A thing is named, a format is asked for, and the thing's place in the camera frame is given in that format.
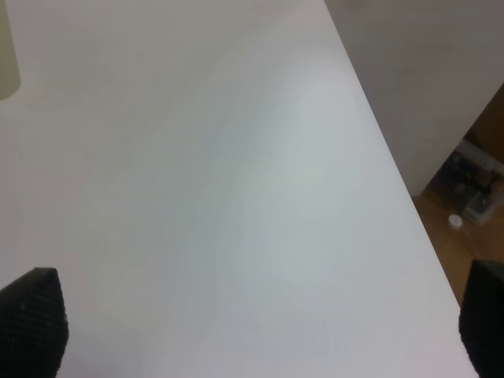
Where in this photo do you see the pale yellow-green plastic cup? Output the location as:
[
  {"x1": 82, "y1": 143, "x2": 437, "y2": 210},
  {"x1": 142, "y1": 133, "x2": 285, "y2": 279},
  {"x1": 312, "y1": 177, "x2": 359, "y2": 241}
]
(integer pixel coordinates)
[{"x1": 0, "y1": 0, "x2": 21, "y2": 100}]

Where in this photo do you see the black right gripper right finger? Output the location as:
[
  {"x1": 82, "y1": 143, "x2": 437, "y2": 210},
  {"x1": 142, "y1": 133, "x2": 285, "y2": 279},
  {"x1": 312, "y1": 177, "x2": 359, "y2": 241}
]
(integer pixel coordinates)
[{"x1": 458, "y1": 260, "x2": 503, "y2": 377}]

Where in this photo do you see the small white round cap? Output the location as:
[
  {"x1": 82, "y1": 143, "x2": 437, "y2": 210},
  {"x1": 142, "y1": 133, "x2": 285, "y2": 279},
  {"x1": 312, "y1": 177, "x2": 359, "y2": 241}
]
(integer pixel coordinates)
[{"x1": 448, "y1": 214, "x2": 463, "y2": 229}]

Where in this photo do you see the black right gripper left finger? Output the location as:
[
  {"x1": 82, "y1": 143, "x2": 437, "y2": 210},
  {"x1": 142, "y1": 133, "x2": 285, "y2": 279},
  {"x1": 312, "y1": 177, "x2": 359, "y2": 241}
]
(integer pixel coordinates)
[{"x1": 1, "y1": 268, "x2": 69, "y2": 378}]

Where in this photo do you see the clear storage box on floor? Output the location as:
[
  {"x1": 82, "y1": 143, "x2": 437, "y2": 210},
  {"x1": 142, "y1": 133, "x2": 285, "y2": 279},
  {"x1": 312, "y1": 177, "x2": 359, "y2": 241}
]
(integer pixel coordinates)
[{"x1": 428, "y1": 139, "x2": 503, "y2": 225}]

